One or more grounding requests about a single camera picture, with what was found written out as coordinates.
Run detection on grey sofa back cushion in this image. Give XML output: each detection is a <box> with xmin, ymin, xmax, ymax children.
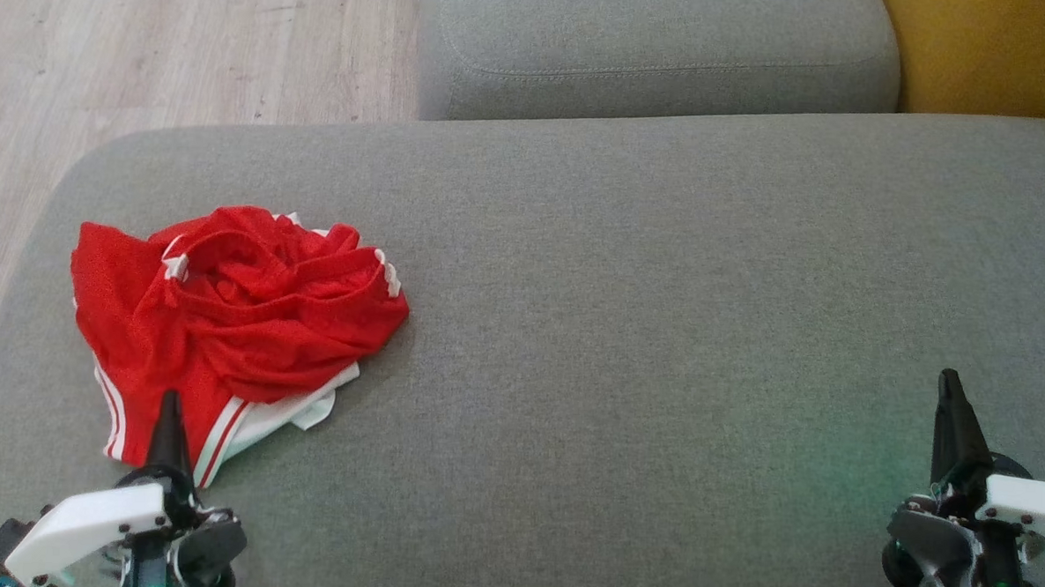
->
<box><xmin>413</xmin><ymin>0</ymin><xmax>905</xmax><ymax>141</ymax></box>

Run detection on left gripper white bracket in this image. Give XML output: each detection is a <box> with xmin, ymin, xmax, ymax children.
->
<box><xmin>3</xmin><ymin>384</ymin><xmax>255</xmax><ymax>587</ymax></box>

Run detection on red basketball jersey white sleeves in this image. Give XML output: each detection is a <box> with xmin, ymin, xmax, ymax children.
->
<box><xmin>62</xmin><ymin>219</ymin><xmax>369</xmax><ymax>496</ymax></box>

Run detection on yellow sofa cushion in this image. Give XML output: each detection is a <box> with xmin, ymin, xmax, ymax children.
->
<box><xmin>874</xmin><ymin>0</ymin><xmax>1045</xmax><ymax>123</ymax></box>

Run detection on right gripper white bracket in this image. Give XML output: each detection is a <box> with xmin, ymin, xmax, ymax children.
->
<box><xmin>880</xmin><ymin>367</ymin><xmax>1045</xmax><ymax>587</ymax></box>

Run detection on grey fabric sofa seat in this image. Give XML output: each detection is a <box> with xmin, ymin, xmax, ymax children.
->
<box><xmin>0</xmin><ymin>72</ymin><xmax>1045</xmax><ymax>587</ymax></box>

